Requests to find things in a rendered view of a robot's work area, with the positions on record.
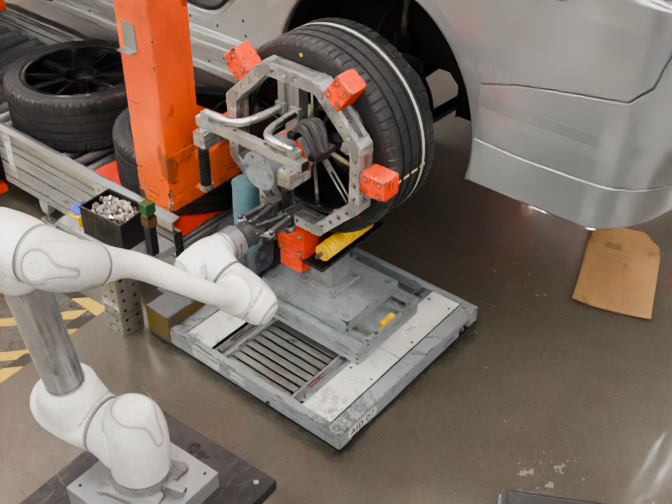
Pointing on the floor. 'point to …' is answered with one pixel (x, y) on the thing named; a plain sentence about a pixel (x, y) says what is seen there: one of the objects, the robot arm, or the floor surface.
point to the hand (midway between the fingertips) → (287, 207)
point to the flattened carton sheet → (619, 272)
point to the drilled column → (122, 306)
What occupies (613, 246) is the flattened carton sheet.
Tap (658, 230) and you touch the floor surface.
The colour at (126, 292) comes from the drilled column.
